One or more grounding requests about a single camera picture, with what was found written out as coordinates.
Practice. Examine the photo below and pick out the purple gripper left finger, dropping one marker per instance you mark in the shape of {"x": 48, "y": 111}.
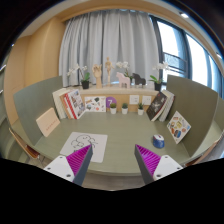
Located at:
{"x": 72, "y": 167}

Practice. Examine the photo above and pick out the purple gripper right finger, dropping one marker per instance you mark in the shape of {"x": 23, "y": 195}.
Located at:
{"x": 154, "y": 167}

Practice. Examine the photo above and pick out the white mouse pad with drawing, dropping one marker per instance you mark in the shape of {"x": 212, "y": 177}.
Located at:
{"x": 78, "y": 140}

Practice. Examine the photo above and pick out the blue and white mouse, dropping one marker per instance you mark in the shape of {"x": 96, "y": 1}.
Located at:
{"x": 158, "y": 141}

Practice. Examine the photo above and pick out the colourful picture book right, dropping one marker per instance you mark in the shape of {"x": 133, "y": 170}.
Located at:
{"x": 178, "y": 127}

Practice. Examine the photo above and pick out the beige wooden board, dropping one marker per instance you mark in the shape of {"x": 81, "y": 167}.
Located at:
{"x": 47, "y": 122}

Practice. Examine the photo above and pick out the small potted plant right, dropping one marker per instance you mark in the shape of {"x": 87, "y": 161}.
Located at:
{"x": 140, "y": 109}

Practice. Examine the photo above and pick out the small potted plant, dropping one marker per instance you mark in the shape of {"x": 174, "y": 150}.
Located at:
{"x": 140, "y": 109}
{"x": 113, "y": 108}
{"x": 124, "y": 108}

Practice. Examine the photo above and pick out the white book behind black book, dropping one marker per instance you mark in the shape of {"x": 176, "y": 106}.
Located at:
{"x": 169, "y": 103}

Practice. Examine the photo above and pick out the small potted plant middle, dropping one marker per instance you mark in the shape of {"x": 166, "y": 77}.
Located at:
{"x": 124, "y": 108}

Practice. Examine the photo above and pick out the white books stack left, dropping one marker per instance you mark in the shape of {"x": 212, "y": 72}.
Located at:
{"x": 58, "y": 103}

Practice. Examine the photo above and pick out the sticker picture card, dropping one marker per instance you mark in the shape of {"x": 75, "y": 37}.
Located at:
{"x": 95, "y": 104}

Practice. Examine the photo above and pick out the black cover book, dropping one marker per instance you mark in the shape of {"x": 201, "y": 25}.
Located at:
{"x": 157, "y": 106}

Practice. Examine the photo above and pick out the red and white magazine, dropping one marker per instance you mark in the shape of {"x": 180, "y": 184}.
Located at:
{"x": 75, "y": 103}

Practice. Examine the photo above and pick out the small potted plant left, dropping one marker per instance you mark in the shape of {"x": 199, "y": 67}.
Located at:
{"x": 113, "y": 108}

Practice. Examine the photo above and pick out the wooden shelf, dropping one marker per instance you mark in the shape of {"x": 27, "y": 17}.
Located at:
{"x": 120, "y": 94}

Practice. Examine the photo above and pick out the purple round number sign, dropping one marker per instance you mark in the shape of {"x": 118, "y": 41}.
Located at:
{"x": 110, "y": 100}

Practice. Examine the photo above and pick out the green desk partition left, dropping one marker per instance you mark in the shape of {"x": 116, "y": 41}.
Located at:
{"x": 32, "y": 101}

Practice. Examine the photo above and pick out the green desk partition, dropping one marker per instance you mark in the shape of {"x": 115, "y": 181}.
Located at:
{"x": 202, "y": 108}
{"x": 32, "y": 101}

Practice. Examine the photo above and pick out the green desk partition right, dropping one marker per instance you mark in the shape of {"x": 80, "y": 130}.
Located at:
{"x": 202, "y": 108}

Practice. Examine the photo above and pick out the white orchid black pot right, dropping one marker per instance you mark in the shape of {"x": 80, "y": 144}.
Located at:
{"x": 158, "y": 81}

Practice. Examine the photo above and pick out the white orchid black pot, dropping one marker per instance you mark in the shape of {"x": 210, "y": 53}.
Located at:
{"x": 85, "y": 75}
{"x": 158, "y": 81}

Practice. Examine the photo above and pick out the black horse figure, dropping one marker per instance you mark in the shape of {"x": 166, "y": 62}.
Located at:
{"x": 138, "y": 79}

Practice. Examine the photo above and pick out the white orchid black pot left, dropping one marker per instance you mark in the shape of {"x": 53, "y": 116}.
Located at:
{"x": 85, "y": 75}

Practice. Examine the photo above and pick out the pink horse figure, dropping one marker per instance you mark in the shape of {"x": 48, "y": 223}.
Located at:
{"x": 123, "y": 80}

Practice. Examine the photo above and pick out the wooden hand model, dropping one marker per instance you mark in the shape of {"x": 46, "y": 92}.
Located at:
{"x": 97, "y": 72}

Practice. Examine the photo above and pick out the white orchid middle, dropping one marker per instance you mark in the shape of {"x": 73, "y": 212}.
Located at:
{"x": 125, "y": 66}

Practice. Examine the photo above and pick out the wooden mannequin figure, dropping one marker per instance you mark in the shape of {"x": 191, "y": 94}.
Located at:
{"x": 109, "y": 67}

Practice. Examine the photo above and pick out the grey curtain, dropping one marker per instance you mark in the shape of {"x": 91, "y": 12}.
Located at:
{"x": 108, "y": 35}

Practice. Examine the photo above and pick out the white wall socket right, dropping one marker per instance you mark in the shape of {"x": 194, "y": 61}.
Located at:
{"x": 146, "y": 100}

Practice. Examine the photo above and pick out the white wall socket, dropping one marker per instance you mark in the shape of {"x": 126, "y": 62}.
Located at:
{"x": 134, "y": 99}
{"x": 146, "y": 100}

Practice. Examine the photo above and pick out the white wall socket left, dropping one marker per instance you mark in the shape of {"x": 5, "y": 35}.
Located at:
{"x": 134, "y": 99}

